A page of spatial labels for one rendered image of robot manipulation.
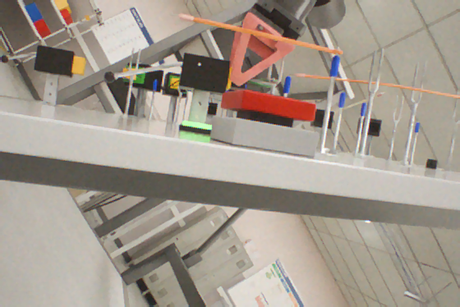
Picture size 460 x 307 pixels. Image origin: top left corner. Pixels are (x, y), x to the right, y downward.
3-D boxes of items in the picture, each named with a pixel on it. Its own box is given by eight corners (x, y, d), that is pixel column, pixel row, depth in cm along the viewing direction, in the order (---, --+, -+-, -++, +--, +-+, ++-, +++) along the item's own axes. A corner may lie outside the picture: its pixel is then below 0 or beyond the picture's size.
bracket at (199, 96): (185, 129, 55) (190, 90, 55) (203, 131, 56) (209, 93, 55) (185, 129, 51) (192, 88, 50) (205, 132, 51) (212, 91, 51)
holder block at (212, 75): (178, 88, 55) (184, 57, 54) (222, 95, 55) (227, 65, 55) (178, 85, 50) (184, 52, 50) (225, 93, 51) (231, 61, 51)
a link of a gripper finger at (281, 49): (250, 101, 56) (290, 43, 56) (260, 98, 49) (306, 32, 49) (208, 71, 55) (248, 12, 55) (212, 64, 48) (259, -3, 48)
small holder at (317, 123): (322, 149, 86) (328, 114, 85) (331, 151, 77) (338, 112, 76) (300, 145, 86) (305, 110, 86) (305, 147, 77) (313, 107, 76)
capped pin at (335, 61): (309, 151, 43) (327, 45, 42) (320, 153, 44) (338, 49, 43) (319, 153, 42) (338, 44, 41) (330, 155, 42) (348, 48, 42)
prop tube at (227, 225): (188, 258, 127) (260, 186, 131) (186, 255, 129) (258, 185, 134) (195, 265, 128) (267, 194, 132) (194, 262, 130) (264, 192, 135)
